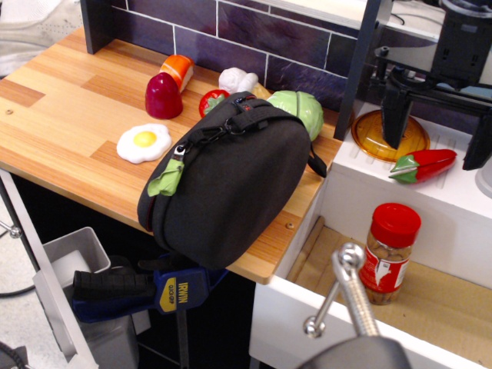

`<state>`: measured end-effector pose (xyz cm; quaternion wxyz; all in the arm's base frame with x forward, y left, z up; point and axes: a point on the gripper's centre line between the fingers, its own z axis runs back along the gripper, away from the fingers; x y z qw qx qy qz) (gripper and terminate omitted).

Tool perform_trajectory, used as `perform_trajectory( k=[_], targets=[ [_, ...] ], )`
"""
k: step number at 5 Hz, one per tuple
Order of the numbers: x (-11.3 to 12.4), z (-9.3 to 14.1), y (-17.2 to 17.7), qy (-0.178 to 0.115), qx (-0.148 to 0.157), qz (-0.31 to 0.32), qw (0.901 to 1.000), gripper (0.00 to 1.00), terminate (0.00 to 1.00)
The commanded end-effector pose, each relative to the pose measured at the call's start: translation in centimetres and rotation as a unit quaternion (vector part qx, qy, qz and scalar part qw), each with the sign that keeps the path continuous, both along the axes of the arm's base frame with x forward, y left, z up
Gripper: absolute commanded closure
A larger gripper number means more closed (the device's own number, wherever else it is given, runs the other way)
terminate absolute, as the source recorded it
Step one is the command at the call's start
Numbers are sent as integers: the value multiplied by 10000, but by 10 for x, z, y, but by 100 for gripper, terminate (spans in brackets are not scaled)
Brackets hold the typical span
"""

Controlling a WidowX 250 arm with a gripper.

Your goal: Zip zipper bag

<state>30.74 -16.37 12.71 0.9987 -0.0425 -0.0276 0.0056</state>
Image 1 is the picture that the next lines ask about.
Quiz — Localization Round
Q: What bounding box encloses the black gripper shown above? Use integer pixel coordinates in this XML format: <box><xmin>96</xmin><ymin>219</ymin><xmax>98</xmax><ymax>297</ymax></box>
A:
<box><xmin>374</xmin><ymin>1</ymin><xmax>492</xmax><ymax>171</ymax></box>

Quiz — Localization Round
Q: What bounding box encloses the black zipper bag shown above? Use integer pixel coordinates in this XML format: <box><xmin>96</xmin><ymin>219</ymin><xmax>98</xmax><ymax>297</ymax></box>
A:
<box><xmin>138</xmin><ymin>91</ymin><xmax>327</xmax><ymax>269</ymax></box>

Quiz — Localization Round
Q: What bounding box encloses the green zipper pull tab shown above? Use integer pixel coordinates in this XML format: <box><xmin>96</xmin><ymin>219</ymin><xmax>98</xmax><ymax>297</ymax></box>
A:
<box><xmin>147</xmin><ymin>159</ymin><xmax>185</xmax><ymax>197</ymax></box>

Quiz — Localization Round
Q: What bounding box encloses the red toy chili pepper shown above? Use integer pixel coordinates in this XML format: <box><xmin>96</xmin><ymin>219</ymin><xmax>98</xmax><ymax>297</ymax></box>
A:
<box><xmin>389</xmin><ymin>149</ymin><xmax>457</xmax><ymax>184</ymax></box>

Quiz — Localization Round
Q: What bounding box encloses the amber glass lid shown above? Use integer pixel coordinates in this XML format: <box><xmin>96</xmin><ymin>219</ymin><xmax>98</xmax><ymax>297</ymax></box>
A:
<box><xmin>351</xmin><ymin>110</ymin><xmax>431</xmax><ymax>162</ymax></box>

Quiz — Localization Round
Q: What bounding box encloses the red lid peanut jar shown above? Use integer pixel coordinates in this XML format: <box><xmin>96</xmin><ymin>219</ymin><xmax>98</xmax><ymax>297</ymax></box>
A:
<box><xmin>359</xmin><ymin>203</ymin><xmax>421</xmax><ymax>305</ymax></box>

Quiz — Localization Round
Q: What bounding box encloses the green toy cabbage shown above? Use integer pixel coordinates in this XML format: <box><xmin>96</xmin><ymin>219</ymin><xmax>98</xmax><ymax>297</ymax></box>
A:
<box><xmin>268</xmin><ymin>91</ymin><xmax>324</xmax><ymax>141</ymax></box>

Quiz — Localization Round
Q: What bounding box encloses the white drawer cabinet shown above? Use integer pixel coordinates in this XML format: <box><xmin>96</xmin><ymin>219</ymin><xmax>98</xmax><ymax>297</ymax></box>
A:
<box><xmin>249</xmin><ymin>120</ymin><xmax>491</xmax><ymax>368</ymax></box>

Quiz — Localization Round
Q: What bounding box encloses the white toy garlic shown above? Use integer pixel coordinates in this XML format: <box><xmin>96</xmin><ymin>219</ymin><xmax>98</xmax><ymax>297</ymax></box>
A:
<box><xmin>218</xmin><ymin>68</ymin><xmax>258</xmax><ymax>94</ymax></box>

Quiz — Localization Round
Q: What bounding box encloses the red toy strawberry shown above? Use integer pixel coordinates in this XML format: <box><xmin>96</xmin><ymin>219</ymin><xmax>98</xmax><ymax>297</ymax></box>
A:
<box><xmin>198</xmin><ymin>89</ymin><xmax>230</xmax><ymax>118</ymax></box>

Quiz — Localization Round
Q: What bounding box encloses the orange white toy sushi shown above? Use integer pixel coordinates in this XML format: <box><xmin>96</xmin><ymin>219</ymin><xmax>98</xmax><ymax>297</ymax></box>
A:
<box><xmin>160</xmin><ymin>55</ymin><xmax>194</xmax><ymax>92</ymax></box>

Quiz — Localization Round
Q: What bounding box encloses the dark red toy vegetable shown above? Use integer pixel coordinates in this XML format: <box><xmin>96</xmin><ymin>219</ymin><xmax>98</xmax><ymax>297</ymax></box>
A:
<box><xmin>145</xmin><ymin>72</ymin><xmax>183</xmax><ymax>119</ymax></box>

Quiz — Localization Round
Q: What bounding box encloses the toy fried egg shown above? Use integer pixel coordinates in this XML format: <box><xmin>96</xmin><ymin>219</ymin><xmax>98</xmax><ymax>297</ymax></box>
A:
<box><xmin>116</xmin><ymin>123</ymin><xmax>172</xmax><ymax>164</ymax></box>

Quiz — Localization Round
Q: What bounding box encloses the blue Irwin quick-grip clamp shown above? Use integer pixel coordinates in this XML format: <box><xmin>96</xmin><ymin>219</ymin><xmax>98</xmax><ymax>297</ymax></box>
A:
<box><xmin>71</xmin><ymin>253</ymin><xmax>228</xmax><ymax>323</ymax></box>

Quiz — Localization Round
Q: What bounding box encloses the white plastic bin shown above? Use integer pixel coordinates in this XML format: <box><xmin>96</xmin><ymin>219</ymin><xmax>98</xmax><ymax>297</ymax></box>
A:
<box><xmin>33</xmin><ymin>227</ymin><xmax>111</xmax><ymax>304</ymax></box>

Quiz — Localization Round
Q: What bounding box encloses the grey shelf post right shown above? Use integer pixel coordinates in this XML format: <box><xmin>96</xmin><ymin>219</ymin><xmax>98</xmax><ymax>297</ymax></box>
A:
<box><xmin>334</xmin><ymin>1</ymin><xmax>381</xmax><ymax>141</ymax></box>

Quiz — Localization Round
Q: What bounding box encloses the grey shelf post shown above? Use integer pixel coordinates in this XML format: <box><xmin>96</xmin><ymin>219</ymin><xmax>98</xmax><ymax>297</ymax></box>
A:
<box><xmin>334</xmin><ymin>1</ymin><xmax>381</xmax><ymax>141</ymax></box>
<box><xmin>81</xmin><ymin>0</ymin><xmax>114</xmax><ymax>55</ymax></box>

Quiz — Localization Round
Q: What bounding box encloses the grey shelf post left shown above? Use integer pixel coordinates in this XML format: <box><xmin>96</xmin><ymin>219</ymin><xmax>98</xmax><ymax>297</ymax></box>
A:
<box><xmin>81</xmin><ymin>0</ymin><xmax>114</xmax><ymax>55</ymax></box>

